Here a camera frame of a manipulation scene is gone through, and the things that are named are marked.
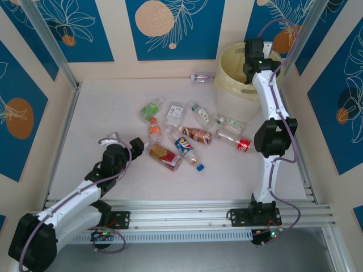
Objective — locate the orange cap orange label bottle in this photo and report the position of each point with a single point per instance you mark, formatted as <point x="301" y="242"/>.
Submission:
<point x="155" y="131"/>

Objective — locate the red gold label tea bottle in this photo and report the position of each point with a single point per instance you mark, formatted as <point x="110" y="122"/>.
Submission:
<point x="164" y="156"/>

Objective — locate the green label clear bottle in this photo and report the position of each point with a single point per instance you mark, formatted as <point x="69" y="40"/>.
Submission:
<point x="149" y="110"/>

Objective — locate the blue Pepsi bottle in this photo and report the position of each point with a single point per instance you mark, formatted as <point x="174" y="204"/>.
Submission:
<point x="183" y="146"/>

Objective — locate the clear bottle white barcode label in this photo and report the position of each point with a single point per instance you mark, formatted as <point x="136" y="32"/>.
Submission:
<point x="174" y="112"/>

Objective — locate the brown label drink bottle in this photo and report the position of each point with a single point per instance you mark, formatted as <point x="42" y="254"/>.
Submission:
<point x="200" y="135"/>

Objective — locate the blue bottle cap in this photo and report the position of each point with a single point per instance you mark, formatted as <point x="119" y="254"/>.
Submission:
<point x="200" y="167"/>

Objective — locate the green band flower label bottle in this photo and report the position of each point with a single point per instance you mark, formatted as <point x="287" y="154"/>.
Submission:
<point x="202" y="114"/>

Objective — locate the green band nutrition label bottle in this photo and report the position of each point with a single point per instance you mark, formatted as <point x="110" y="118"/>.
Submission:
<point x="235" y="124"/>

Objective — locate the red label cola bottle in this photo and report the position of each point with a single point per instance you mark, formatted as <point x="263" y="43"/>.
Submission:
<point x="244" y="144"/>

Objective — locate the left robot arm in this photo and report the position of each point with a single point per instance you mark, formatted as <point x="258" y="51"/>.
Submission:
<point x="31" y="246"/>

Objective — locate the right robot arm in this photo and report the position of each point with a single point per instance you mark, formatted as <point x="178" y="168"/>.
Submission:
<point x="273" y="136"/>

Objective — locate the cream plastic bucket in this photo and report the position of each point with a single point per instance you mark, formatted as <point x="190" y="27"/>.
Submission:
<point x="232" y="65"/>

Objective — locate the clear Ganten water bottle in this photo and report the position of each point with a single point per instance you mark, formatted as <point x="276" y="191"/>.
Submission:
<point x="202" y="77"/>

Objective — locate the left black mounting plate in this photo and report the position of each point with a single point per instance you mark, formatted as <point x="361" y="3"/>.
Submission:
<point x="122" y="219"/>

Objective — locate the black mounting plate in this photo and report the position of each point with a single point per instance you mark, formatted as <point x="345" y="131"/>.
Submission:
<point x="238" y="216"/>
<point x="122" y="219"/>

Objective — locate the left circuit board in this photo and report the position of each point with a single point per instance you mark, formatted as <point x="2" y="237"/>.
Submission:
<point x="103" y="233"/>

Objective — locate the circuit board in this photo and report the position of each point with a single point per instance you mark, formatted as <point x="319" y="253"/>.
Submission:
<point x="272" y="234"/>
<point x="103" y="233"/>

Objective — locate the grey metal sheet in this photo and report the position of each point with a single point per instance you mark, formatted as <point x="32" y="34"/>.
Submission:
<point x="181" y="258"/>

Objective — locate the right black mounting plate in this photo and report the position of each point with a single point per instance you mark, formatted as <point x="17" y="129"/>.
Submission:
<point x="238" y="216"/>

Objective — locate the right circuit board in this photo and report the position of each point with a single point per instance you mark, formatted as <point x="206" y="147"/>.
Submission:
<point x="272" y="234"/>

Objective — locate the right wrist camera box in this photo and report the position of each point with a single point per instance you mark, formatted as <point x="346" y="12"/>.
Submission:
<point x="268" y="46"/>

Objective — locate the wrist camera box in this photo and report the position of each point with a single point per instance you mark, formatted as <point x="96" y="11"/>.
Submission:
<point x="113" y="136"/>
<point x="268" y="46"/>

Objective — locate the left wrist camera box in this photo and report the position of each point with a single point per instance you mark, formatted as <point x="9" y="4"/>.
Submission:
<point x="113" y="136"/>

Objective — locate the right aluminium corner post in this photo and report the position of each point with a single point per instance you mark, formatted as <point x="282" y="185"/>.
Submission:
<point x="309" y="22"/>

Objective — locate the aluminium corner post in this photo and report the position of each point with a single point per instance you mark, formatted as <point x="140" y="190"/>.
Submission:
<point x="52" y="42"/>
<point x="309" y="22"/>

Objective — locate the left aluminium side rail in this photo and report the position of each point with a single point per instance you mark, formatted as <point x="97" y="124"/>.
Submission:
<point x="70" y="113"/>

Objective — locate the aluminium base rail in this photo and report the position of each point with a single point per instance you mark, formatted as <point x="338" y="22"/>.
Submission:
<point x="175" y="212"/>

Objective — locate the left aluminium corner post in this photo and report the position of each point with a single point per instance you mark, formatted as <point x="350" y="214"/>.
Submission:
<point x="52" y="42"/>

